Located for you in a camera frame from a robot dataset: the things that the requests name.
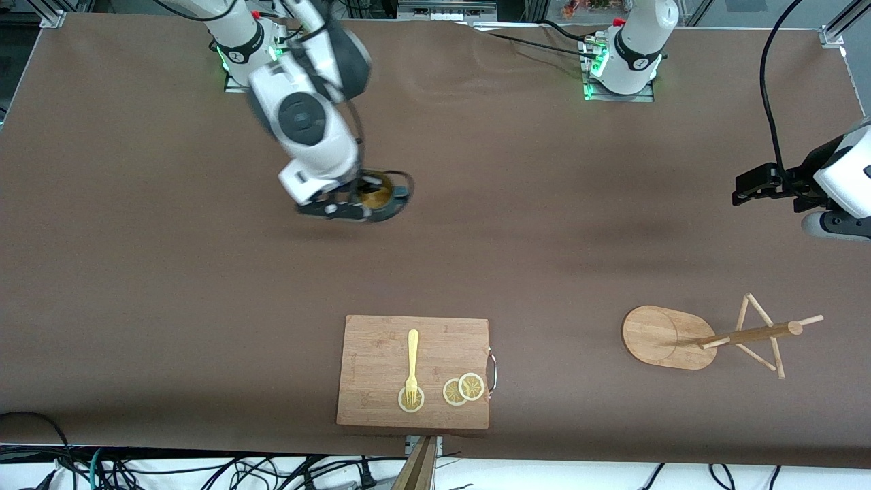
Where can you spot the wooden cup rack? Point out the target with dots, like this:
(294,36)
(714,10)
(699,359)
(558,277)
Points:
(663,337)

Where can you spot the wooden beam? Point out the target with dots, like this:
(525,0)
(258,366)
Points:
(416,469)

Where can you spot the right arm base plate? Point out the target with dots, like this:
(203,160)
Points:
(235,87)

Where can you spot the lemon slice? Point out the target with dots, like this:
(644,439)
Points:
(471,386)
(450,395)
(403,406)

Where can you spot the teal mug yellow inside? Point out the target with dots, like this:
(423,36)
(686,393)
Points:
(391,211)

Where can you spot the bamboo cutting board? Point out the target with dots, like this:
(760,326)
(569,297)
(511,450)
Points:
(381,361)

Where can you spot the yellow plastic fork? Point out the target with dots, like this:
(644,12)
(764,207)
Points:
(412,354)

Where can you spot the large table cover sheet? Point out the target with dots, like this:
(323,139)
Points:
(204,306)

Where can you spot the aluminium frame post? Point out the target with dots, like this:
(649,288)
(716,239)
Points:
(53,17)
(833,30)

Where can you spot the orange red decoration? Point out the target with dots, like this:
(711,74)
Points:
(585,7)

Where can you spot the metal table bracket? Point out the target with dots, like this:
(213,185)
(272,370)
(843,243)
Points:
(411,444)

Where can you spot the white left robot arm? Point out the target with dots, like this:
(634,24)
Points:
(636,54)

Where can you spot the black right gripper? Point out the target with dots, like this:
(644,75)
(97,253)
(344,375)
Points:
(368,185)

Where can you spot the white power strip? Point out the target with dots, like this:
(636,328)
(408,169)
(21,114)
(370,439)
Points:
(446,12)

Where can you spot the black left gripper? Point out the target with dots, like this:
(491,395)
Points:
(795,181)

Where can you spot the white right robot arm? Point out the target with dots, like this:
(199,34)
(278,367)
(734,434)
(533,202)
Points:
(306,122)

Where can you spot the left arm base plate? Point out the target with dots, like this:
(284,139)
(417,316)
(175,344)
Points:
(646,97)

